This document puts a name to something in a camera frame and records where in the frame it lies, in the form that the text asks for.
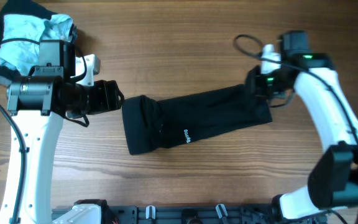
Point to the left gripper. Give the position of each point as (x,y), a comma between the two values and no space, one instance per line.
(108,93)

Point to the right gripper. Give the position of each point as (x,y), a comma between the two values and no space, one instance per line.
(256,88)

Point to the black t-shirt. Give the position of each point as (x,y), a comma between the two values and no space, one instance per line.
(151,124)

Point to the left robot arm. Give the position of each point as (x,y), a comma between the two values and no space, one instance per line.
(59,87)

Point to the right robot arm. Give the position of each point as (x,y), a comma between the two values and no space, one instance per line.
(293,69)

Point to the light blue folded garment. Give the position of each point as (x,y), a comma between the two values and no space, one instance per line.
(22,55)

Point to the black folded garment in pile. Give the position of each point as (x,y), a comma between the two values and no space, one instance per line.
(25,8)

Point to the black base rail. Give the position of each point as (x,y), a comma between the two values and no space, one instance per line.
(247,214)

